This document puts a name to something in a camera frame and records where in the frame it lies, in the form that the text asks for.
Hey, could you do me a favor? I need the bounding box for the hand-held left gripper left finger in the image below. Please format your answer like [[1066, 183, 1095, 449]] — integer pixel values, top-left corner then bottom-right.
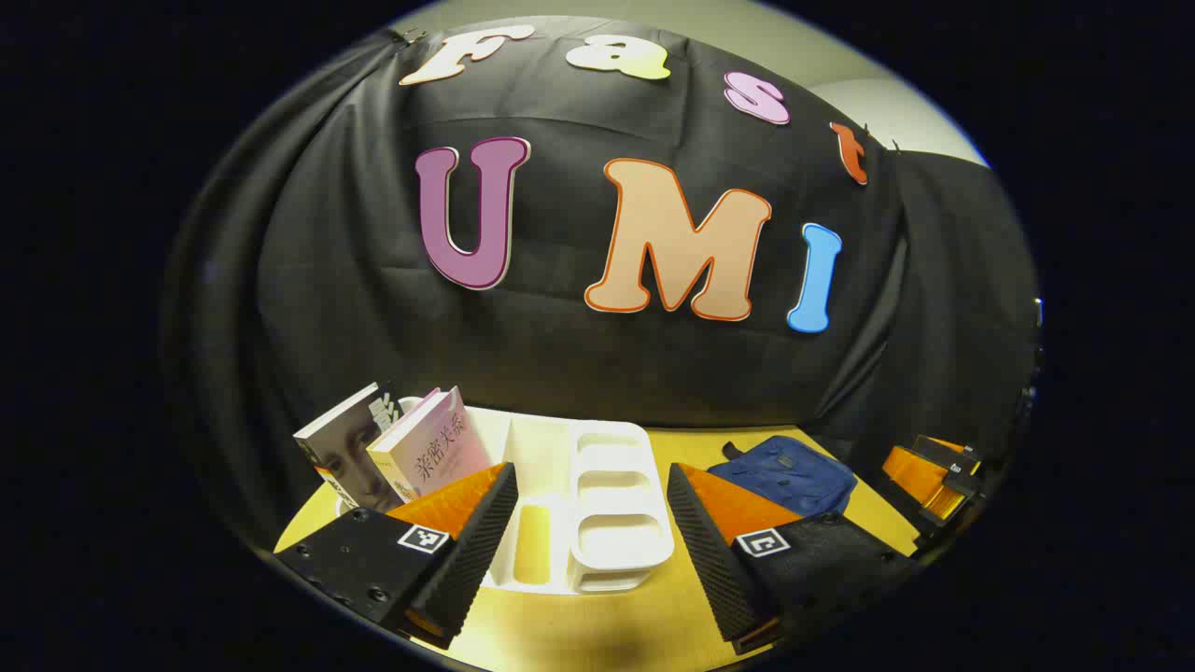
[[274, 461, 520, 651]]

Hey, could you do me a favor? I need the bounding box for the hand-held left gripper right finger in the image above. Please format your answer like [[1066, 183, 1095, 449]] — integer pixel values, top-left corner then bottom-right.
[[666, 462, 921, 654]]

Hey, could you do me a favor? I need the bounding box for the pink cover book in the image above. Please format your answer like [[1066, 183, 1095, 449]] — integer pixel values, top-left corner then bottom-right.
[[366, 385, 493, 505]]

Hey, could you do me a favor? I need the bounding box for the white plastic bookshelf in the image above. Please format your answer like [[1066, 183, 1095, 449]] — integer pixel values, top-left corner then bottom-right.
[[336, 397, 675, 595]]

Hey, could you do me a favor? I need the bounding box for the blue schoolbag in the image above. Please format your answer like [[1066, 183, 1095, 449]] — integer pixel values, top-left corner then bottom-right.
[[707, 435, 858, 520]]

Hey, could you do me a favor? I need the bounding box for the grey face cover book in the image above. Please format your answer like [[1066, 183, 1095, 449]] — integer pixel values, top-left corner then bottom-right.
[[293, 381, 407, 512]]

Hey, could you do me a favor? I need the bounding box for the black backdrop cloth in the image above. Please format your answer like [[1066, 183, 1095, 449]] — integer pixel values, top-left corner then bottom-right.
[[163, 14, 1042, 552]]

